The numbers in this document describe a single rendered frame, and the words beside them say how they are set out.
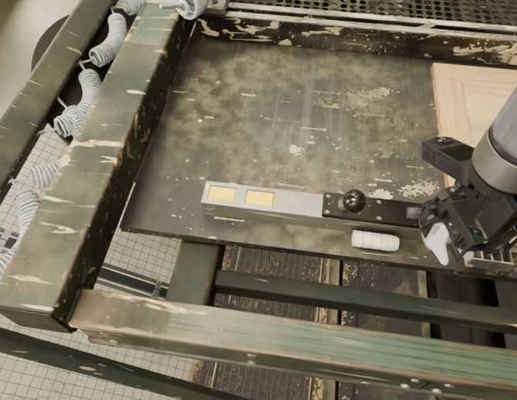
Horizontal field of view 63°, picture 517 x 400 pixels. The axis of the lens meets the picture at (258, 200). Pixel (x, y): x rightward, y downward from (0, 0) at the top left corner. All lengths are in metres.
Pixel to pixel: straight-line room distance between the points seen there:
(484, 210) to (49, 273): 0.59
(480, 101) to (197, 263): 0.72
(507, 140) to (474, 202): 0.12
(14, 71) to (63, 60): 4.96
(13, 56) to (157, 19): 5.65
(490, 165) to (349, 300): 0.41
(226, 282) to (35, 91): 0.93
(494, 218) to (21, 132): 1.22
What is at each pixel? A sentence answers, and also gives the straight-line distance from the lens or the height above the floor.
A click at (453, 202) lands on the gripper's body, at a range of 0.55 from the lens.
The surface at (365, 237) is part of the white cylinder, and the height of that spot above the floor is 1.46.
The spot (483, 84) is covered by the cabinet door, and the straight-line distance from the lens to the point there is 1.14.
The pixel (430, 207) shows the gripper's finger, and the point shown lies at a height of 1.52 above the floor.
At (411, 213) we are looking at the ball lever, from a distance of 0.78.
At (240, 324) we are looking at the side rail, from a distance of 0.66.
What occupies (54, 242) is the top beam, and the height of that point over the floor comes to 1.92.
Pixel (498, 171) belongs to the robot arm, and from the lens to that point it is 0.48.
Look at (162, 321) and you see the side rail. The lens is 0.67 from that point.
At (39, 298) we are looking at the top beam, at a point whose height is 1.90.
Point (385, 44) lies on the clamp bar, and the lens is 1.14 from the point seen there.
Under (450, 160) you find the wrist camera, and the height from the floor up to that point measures 1.54.
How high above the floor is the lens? 1.90
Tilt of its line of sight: 21 degrees down
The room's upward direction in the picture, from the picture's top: 66 degrees counter-clockwise
